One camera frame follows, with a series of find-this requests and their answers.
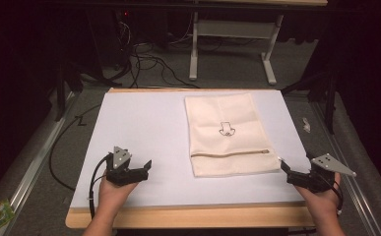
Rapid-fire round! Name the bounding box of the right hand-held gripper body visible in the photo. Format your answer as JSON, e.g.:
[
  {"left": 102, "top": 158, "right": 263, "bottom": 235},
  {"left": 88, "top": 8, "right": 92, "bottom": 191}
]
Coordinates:
[{"left": 286, "top": 153, "right": 357, "bottom": 195}]

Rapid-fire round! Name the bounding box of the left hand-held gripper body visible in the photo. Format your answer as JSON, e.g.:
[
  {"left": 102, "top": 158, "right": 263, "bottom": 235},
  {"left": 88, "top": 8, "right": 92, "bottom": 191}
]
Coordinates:
[{"left": 105, "top": 146, "right": 149, "bottom": 188}]

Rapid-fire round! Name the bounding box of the person's left hand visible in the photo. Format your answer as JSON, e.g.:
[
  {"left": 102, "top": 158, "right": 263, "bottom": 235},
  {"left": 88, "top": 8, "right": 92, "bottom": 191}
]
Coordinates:
[{"left": 96, "top": 168, "right": 139, "bottom": 215}]

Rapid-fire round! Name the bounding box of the person's right hand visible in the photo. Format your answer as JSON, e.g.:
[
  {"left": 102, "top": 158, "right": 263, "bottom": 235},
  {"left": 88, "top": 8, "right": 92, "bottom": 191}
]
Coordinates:
[{"left": 294, "top": 172, "right": 343, "bottom": 225}]

